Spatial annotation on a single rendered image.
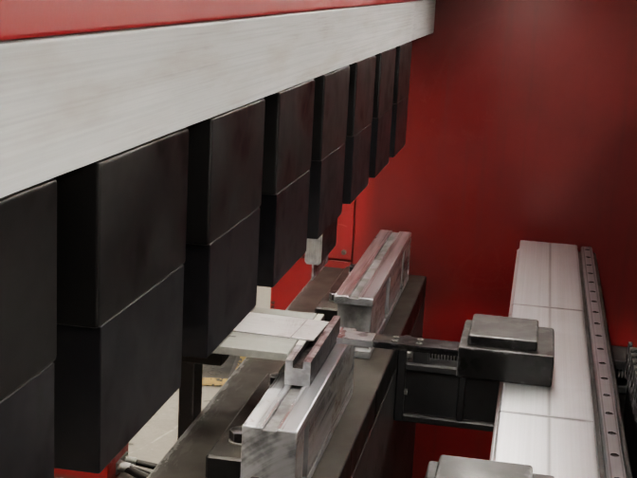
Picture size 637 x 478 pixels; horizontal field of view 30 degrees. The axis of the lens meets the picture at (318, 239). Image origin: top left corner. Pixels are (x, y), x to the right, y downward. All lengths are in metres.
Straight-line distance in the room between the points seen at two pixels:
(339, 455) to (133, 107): 0.88
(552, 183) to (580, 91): 0.18
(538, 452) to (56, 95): 0.78
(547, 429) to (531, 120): 1.07
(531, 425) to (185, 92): 0.68
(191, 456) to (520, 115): 1.09
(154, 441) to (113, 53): 3.21
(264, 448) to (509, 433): 0.25
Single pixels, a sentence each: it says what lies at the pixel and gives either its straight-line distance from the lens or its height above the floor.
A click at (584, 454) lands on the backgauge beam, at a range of 1.22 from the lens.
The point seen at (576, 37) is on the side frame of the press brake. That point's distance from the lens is 2.25.
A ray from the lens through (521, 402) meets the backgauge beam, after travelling 1.35.
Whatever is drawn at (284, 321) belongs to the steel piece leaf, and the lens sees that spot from 1.52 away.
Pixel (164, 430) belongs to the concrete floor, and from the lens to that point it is 3.86.
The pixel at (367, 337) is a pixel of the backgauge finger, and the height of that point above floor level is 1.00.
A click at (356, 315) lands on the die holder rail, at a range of 1.80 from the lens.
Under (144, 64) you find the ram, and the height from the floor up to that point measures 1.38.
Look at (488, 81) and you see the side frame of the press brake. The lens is 2.25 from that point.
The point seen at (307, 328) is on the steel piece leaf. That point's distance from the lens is 1.49.
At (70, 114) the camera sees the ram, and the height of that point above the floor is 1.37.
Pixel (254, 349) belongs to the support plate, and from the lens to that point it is 1.41.
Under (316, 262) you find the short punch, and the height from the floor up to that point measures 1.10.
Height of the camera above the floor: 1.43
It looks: 12 degrees down
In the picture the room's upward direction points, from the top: 3 degrees clockwise
